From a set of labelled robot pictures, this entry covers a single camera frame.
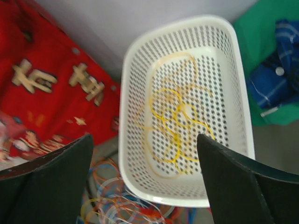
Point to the centre white perforated basket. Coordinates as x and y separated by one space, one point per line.
178 81

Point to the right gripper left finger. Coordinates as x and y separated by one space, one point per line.
48 189

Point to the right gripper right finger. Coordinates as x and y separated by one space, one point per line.
241 190

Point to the green cloth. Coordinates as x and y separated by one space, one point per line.
255 34

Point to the blue plaid shirt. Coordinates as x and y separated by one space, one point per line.
275 82

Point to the red printed pillow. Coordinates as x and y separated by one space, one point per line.
51 91

